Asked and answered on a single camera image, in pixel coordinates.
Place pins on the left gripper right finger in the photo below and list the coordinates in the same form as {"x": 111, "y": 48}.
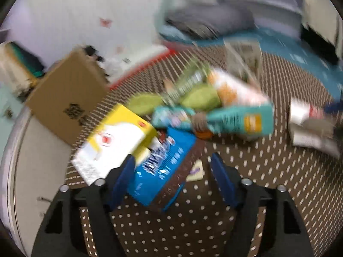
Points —
{"x": 284, "y": 232}

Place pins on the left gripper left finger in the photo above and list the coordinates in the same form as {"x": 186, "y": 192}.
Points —
{"x": 61, "y": 233}

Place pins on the red white paper packet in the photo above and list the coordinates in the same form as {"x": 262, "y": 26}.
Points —
{"x": 309, "y": 126}

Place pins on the blue snack bag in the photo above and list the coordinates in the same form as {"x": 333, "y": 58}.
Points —
{"x": 159, "y": 179}

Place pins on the yellow white paper box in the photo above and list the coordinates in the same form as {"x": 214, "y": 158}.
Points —
{"x": 119, "y": 134}

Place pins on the teal snack pouch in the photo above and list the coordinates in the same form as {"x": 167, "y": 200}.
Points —
{"x": 249, "y": 121}

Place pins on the orange white snack packet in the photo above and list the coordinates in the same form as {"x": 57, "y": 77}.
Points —
{"x": 233, "y": 91}

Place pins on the green fabric leaf toy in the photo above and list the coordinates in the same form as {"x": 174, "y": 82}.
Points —
{"x": 202, "y": 97}

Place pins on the green white carton box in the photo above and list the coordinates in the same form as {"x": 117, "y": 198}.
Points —
{"x": 244, "y": 58}

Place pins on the green printed wrapper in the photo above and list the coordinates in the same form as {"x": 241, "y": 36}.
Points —
{"x": 195, "y": 73}

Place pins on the polka dot tablecloth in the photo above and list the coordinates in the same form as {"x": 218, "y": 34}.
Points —
{"x": 199, "y": 222}

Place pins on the large cardboard box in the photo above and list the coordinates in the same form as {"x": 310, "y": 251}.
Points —
{"x": 68, "y": 92}

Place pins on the white plastic bag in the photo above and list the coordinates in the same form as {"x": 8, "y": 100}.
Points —
{"x": 115, "y": 66}

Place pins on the red storage bench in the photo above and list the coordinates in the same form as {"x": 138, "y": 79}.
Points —
{"x": 145, "y": 57}

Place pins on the grey folded duvet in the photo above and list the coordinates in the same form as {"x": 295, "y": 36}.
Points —
{"x": 202, "y": 21}

